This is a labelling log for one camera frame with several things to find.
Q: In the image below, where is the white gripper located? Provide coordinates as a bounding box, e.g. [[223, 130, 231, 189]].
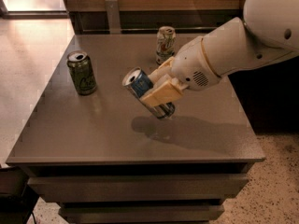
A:
[[140, 36, 221, 106]]

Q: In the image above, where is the blue silver redbull can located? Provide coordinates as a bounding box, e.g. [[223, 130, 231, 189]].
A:
[[122, 67, 175, 119]]

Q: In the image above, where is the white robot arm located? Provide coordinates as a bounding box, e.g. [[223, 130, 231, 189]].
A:
[[141, 0, 299, 106]]

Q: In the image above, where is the white 7up can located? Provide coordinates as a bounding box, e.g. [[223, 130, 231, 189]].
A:
[[156, 26, 176, 64]]

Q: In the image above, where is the green soda can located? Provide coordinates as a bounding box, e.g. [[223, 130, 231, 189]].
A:
[[66, 50, 97, 95]]

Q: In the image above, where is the grey drawer cabinet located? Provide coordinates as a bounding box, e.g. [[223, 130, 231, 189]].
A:
[[7, 35, 264, 209]]

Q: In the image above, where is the upper grey drawer front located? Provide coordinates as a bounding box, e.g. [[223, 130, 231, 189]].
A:
[[29, 174, 248, 203]]

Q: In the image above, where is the grey drawer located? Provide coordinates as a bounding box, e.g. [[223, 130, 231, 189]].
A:
[[29, 174, 248, 203], [59, 205, 224, 224]]

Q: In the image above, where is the lower grey drawer front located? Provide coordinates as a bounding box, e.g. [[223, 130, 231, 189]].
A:
[[59, 205, 224, 224]]

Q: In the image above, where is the black object at lower left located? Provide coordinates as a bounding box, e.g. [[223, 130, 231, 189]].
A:
[[0, 167, 38, 224]]

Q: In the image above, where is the metal wall rail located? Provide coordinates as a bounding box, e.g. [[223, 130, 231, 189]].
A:
[[80, 27, 217, 35]]

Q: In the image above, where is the left metal wall bracket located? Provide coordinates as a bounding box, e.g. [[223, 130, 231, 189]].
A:
[[105, 0, 121, 35]]

